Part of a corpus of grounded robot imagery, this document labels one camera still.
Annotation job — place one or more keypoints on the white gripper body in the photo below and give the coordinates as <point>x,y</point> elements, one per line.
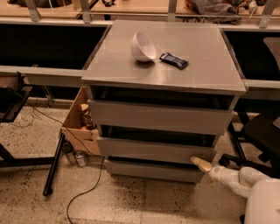
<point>216,173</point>

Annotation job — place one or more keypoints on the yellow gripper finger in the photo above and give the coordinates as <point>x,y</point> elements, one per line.
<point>203,165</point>

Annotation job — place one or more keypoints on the grey drawer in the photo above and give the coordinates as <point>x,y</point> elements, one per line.
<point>154,170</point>
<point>155,145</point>
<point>155,117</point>

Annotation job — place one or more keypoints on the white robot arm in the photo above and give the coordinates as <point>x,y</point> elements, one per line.
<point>260,190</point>

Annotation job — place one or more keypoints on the grey bottom drawer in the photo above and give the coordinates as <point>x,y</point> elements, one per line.
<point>154,170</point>

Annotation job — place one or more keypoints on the grey drawer cabinet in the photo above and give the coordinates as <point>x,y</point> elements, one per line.
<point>161,93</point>

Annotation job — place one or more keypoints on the grey top drawer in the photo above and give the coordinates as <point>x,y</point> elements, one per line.
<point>155,117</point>

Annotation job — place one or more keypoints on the black office chair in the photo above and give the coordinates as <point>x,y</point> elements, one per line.
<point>260,117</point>

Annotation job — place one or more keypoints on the dark blue snack packet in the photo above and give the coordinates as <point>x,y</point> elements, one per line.
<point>173,60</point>

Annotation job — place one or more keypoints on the cardboard box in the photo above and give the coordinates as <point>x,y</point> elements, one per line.
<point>74,129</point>

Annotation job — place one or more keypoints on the brown bottle in box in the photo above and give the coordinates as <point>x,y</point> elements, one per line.
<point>86,116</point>

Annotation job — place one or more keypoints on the silver can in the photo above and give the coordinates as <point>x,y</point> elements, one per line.
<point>81,158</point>

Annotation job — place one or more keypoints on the white bowl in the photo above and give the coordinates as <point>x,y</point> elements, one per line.
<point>142,48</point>

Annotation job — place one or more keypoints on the dark spray can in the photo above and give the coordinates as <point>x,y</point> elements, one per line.
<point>68,150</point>

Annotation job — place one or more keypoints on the grey cloth on desk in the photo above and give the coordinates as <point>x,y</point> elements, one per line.
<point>216,11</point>

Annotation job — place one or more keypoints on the black table leg frame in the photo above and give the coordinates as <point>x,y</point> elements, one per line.
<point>13,96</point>

